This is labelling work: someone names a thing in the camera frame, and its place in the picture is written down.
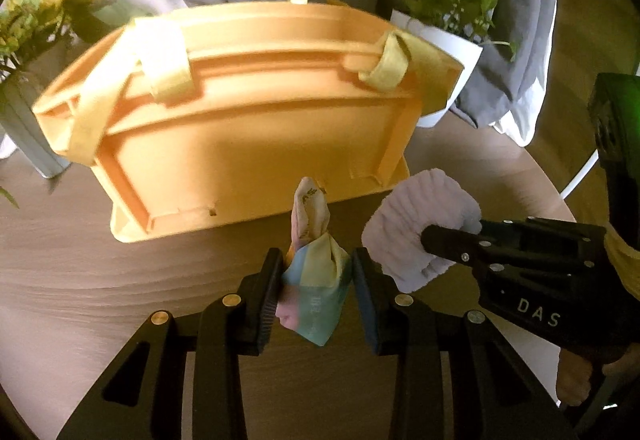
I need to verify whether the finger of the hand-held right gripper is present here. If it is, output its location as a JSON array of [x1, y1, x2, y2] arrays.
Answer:
[[479, 218, 608, 252], [421, 223, 507, 277]]

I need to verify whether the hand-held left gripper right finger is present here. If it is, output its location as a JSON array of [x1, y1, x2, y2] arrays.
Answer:
[[352, 247, 578, 440]]

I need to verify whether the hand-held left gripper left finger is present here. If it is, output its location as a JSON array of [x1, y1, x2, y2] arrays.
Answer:
[[55, 247, 286, 440]]

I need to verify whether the pastel patterned cloth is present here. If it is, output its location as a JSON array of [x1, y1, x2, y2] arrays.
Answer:
[[275, 176, 352, 347]]

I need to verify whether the lavender fluffy headband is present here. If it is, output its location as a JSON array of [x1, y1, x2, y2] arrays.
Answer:
[[361, 169, 483, 294]]

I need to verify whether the orange plastic storage box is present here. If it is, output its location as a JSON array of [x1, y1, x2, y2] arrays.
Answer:
[[31, 0, 463, 243]]

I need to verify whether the person's right hand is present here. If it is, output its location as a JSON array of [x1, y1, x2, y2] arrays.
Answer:
[[555, 349, 640, 408]]

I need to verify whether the white plant pot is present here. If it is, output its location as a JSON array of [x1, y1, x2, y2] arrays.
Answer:
[[390, 9, 485, 128]]

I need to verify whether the green leafy plant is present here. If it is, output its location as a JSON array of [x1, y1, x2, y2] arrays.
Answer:
[[400, 0, 521, 64]]

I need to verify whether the pale ribbed vase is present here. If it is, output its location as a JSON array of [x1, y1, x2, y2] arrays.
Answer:
[[0, 70, 71, 179]]

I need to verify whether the artificial sunflower bouquet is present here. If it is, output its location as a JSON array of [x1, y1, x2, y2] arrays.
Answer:
[[0, 0, 151, 76]]

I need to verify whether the white cable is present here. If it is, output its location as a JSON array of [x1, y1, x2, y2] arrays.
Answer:
[[560, 153, 599, 201]]

